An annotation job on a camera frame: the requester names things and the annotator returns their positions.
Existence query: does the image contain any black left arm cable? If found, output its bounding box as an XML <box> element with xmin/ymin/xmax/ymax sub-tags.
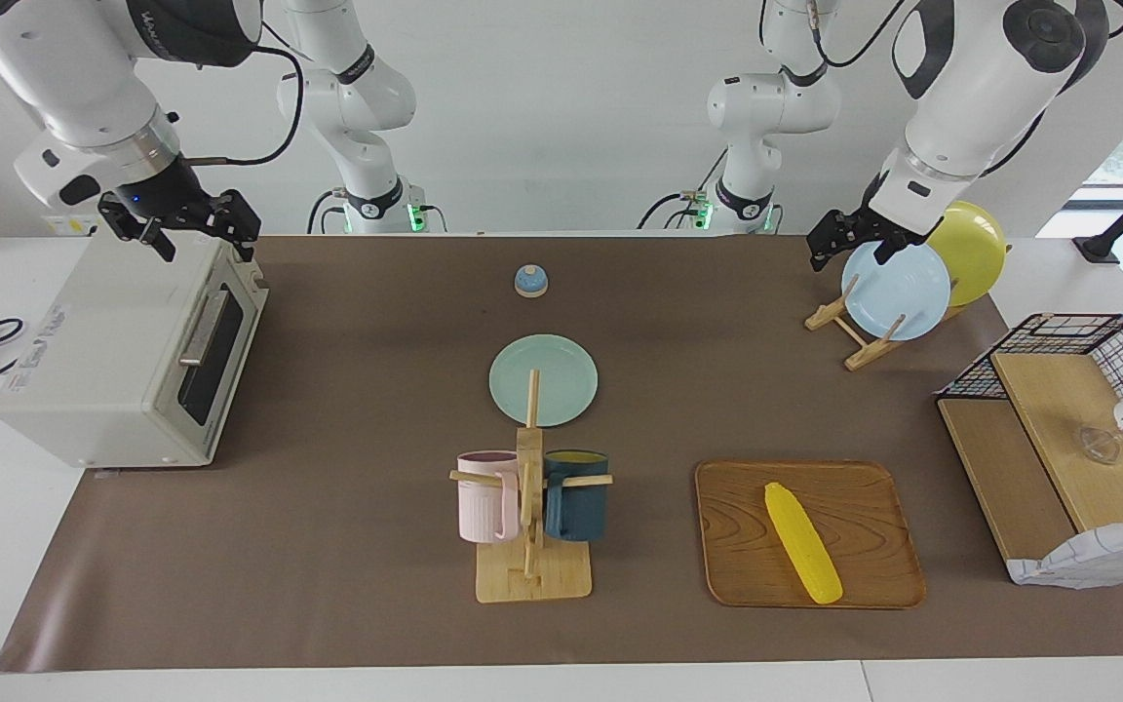
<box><xmin>756</xmin><ymin>0</ymin><xmax>913</xmax><ymax>69</ymax></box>

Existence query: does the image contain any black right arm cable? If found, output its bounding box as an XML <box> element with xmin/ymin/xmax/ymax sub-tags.
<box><xmin>176</xmin><ymin>19</ymin><xmax>306</xmax><ymax>167</ymax></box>

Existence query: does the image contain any pink mug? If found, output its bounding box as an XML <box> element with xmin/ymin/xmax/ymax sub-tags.
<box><xmin>456</xmin><ymin>450</ymin><xmax>521</xmax><ymax>544</ymax></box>

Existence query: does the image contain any white toaster oven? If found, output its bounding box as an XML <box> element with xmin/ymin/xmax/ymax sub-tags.
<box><xmin>0</xmin><ymin>232</ymin><xmax>270</xmax><ymax>469</ymax></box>

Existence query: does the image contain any white checked cloth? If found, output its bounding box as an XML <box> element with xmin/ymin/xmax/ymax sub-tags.
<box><xmin>1006</xmin><ymin>515</ymin><xmax>1123</xmax><ymax>590</ymax></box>

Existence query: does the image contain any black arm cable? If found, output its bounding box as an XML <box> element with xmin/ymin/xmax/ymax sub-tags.
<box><xmin>756</xmin><ymin>0</ymin><xmax>913</xmax><ymax>69</ymax></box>
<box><xmin>176</xmin><ymin>19</ymin><xmax>306</xmax><ymax>167</ymax></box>

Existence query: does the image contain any small clear glass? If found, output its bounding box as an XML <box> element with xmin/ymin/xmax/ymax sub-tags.
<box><xmin>1078</xmin><ymin>425</ymin><xmax>1123</xmax><ymax>465</ymax></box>

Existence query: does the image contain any brown table mat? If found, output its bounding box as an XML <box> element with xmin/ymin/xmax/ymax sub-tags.
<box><xmin>0</xmin><ymin>234</ymin><xmax>1123</xmax><ymax>674</ymax></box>

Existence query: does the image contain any wooden mug tree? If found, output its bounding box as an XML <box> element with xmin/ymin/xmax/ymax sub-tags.
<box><xmin>449</xmin><ymin>369</ymin><xmax>614</xmax><ymax>604</ymax></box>

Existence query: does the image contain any wooden plate rack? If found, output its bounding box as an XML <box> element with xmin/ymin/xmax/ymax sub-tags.
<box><xmin>804</xmin><ymin>244</ymin><xmax>1013</xmax><ymax>371</ymax></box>

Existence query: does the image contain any dark blue mug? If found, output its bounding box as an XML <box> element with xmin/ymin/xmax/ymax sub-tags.
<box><xmin>543</xmin><ymin>448</ymin><xmax>610</xmax><ymax>543</ymax></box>

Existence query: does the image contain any light blue plate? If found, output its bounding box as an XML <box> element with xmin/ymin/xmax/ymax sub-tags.
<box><xmin>841</xmin><ymin>239</ymin><xmax>952</xmax><ymax>341</ymax></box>

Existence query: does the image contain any wooden tray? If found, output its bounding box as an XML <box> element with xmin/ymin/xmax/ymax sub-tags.
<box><xmin>695</xmin><ymin>459</ymin><xmax>927</xmax><ymax>610</ymax></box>

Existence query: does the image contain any yellow corn cob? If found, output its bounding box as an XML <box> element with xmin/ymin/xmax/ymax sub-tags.
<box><xmin>764</xmin><ymin>482</ymin><xmax>843</xmax><ymax>605</ymax></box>

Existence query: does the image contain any black wire wooden shelf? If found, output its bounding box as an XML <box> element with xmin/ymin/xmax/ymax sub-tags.
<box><xmin>936</xmin><ymin>313</ymin><xmax>1123</xmax><ymax>586</ymax></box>

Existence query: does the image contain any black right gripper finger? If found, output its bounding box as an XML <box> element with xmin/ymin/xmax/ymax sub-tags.
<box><xmin>211</xmin><ymin>190</ymin><xmax>261</xmax><ymax>262</ymax></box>
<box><xmin>98</xmin><ymin>192</ymin><xmax>177</xmax><ymax>262</ymax></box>

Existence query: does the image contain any glass oven door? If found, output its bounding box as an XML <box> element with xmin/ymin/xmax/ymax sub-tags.
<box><xmin>176</xmin><ymin>258</ymin><xmax>268</xmax><ymax>459</ymax></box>

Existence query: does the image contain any mint green plate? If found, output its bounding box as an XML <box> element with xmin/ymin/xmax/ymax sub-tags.
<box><xmin>488</xmin><ymin>334</ymin><xmax>600</xmax><ymax>428</ymax></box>

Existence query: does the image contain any yellow plate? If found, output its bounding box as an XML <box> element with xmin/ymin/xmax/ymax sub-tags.
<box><xmin>924</xmin><ymin>201</ymin><xmax>1007</xmax><ymax>308</ymax></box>

